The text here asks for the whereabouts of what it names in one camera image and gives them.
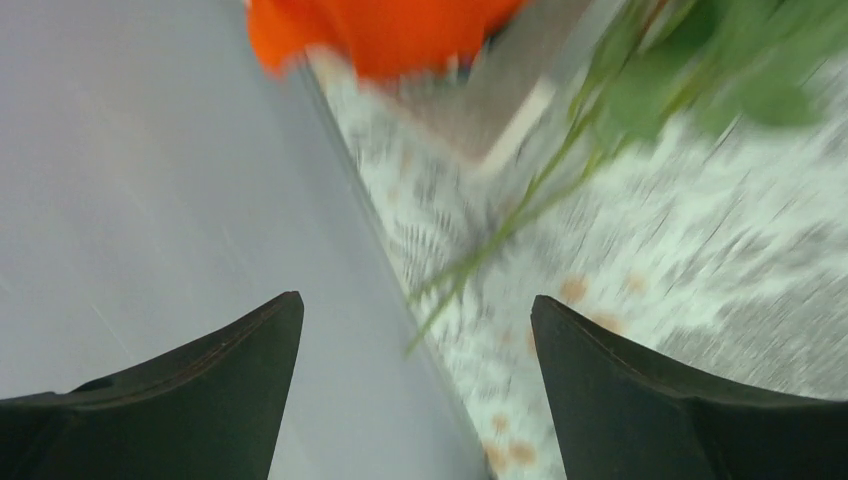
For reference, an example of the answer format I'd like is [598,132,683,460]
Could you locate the pink white rose stems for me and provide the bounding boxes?
[408,1,847,341]

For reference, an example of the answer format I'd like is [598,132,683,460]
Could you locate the orange cloth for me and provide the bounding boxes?
[245,0,526,82]

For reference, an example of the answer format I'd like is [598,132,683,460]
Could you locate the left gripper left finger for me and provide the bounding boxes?
[1,291,304,479]

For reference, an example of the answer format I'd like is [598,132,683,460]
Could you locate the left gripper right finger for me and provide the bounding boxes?
[531,295,847,480]

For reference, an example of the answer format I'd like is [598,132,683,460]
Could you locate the floral table cloth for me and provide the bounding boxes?
[317,52,848,480]

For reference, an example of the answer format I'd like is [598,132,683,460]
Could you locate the white plastic basket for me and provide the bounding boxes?
[311,0,598,177]

